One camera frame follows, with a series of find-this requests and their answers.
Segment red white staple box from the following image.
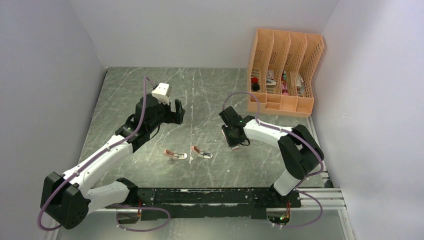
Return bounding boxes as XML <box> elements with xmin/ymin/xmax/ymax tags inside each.
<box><xmin>221</xmin><ymin>130</ymin><xmax>240</xmax><ymax>151</ymax></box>

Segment pink stapler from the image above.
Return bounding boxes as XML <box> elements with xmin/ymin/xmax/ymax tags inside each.
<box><xmin>191</xmin><ymin>145</ymin><xmax>213</xmax><ymax>159</ymax></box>
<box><xmin>163</xmin><ymin>149</ymin><xmax>188</xmax><ymax>160</ymax></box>

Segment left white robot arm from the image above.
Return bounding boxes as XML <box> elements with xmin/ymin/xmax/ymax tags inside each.
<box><xmin>37</xmin><ymin>93</ymin><xmax>185</xmax><ymax>231</ymax></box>

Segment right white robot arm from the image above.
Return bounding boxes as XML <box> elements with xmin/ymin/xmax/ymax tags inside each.
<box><xmin>219</xmin><ymin>106</ymin><xmax>325</xmax><ymax>207</ymax></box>

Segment red black item in organizer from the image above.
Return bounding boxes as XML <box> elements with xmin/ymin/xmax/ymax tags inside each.
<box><xmin>250</xmin><ymin>77</ymin><xmax>261</xmax><ymax>92</ymax></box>

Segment pink items in organizer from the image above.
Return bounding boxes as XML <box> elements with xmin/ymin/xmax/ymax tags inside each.
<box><xmin>265</xmin><ymin>70</ymin><xmax>306</xmax><ymax>97</ymax></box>

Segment orange file organizer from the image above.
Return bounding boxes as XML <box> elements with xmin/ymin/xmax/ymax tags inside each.
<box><xmin>246</xmin><ymin>28</ymin><xmax>325</xmax><ymax>118</ymax></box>

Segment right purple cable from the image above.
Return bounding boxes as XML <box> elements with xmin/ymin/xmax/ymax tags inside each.
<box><xmin>222</xmin><ymin>91</ymin><xmax>326</xmax><ymax>229</ymax></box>

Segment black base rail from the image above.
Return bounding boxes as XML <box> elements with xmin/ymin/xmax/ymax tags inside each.
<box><xmin>122</xmin><ymin>187</ymin><xmax>301</xmax><ymax>221</ymax></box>

